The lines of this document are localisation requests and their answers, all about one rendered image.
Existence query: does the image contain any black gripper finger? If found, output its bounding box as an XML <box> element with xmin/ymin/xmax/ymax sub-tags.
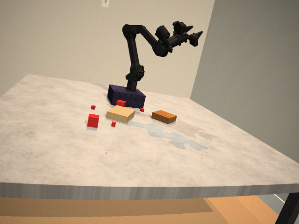
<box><xmin>193</xmin><ymin>31</ymin><xmax>203</xmax><ymax>39</ymax></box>
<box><xmin>184</xmin><ymin>26</ymin><xmax>193</xmax><ymax>33</ymax></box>

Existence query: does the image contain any red square block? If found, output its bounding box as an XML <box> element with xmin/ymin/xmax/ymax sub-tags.
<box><xmin>116</xmin><ymin>100</ymin><xmax>126</xmax><ymax>107</ymax></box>
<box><xmin>87</xmin><ymin>114</ymin><xmax>99</xmax><ymax>128</ymax></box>

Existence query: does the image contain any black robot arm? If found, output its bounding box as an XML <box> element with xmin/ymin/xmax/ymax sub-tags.
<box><xmin>122</xmin><ymin>21</ymin><xmax>186</xmax><ymax>92</ymax></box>

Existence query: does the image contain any orange square block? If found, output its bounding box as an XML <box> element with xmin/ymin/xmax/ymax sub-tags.
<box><xmin>151</xmin><ymin>110</ymin><xmax>177</xmax><ymax>124</ymax></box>

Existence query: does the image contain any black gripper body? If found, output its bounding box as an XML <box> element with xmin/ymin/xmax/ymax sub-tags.
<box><xmin>173</xmin><ymin>33</ymin><xmax>198</xmax><ymax>47</ymax></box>

